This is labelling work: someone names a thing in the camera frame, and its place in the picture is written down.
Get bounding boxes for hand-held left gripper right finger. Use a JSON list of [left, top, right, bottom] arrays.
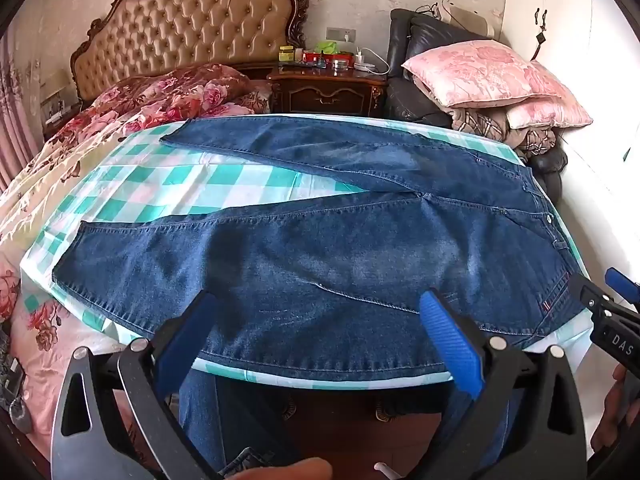
[[415, 289, 588, 480]]

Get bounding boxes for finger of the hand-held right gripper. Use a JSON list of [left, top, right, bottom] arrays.
[[567, 272, 616, 317], [604, 267, 640, 306]]

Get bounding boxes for white wardrobe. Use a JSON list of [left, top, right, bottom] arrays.
[[505, 0, 640, 241]]

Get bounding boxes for blue denim pants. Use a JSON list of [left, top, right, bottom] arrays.
[[51, 114, 588, 383]]

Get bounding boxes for small pink floral pillow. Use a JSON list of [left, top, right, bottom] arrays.
[[505, 95, 594, 131]]

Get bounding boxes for person's right hand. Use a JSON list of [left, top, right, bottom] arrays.
[[590, 360, 640, 457]]

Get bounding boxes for person's left hand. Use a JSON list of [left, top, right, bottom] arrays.
[[232, 457, 334, 480]]

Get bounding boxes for large pink floral pillow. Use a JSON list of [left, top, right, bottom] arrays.
[[401, 42, 571, 109]]

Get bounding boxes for green white checked cloth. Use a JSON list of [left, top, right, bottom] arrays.
[[25, 112, 601, 391]]

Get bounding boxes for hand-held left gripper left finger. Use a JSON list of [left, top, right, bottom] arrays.
[[50, 290, 221, 480]]

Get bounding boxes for white charger with cable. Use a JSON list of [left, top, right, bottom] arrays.
[[352, 49, 391, 76]]

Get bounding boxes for beige cushion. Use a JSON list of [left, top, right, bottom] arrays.
[[447, 6, 496, 39]]

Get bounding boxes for pink floral curtain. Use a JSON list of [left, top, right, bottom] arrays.
[[0, 35, 46, 191]]

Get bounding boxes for framed picture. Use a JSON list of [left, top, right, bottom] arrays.
[[40, 85, 81, 126]]

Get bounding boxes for dark wooden nightstand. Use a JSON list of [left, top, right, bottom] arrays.
[[266, 62, 388, 117]]

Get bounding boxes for dark red floral quilt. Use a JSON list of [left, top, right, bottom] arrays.
[[50, 64, 273, 146]]

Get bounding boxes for pink floral bedspread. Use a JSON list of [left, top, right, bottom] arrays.
[[0, 105, 166, 461]]

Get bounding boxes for person's left leg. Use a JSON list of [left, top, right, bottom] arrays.
[[177, 374, 296, 480]]

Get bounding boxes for tufted tan bed headboard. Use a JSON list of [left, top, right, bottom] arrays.
[[69, 0, 311, 103]]

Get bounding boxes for black leather armchair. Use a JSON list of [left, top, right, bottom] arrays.
[[384, 8, 568, 196]]

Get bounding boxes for dark grey cloth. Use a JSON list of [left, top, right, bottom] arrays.
[[0, 355, 33, 433]]

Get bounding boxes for plaid blanket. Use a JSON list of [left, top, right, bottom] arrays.
[[450, 107, 561, 161]]

